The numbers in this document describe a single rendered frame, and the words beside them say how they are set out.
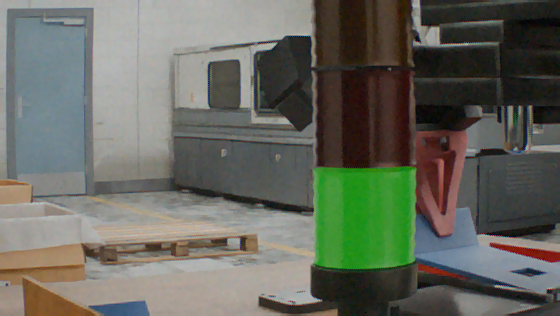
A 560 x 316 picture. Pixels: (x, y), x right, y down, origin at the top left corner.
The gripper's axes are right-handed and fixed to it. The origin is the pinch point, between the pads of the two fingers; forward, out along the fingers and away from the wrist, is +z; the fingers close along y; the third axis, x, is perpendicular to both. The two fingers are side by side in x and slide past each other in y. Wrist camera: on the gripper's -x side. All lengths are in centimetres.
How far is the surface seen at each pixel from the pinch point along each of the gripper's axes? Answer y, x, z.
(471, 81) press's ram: 16.2, -9.1, -4.0
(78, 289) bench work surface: -49, -9, -10
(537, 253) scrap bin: -12.8, 23.8, 1.0
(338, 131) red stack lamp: 27.3, -28.3, 3.1
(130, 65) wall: -931, 457, -477
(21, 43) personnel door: -925, 316, -507
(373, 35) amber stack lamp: 29.6, -27.4, 0.5
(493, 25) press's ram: 17.2, -6.5, -7.3
